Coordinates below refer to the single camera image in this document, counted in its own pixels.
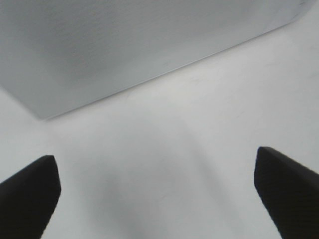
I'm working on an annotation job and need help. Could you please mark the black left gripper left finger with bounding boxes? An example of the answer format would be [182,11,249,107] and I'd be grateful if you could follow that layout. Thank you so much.
[0,155,61,239]

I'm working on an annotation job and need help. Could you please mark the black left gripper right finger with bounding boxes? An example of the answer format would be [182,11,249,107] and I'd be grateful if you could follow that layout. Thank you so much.
[254,146,319,239]

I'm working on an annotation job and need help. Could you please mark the white microwave door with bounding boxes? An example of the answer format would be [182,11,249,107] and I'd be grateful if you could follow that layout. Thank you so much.
[0,0,313,119]

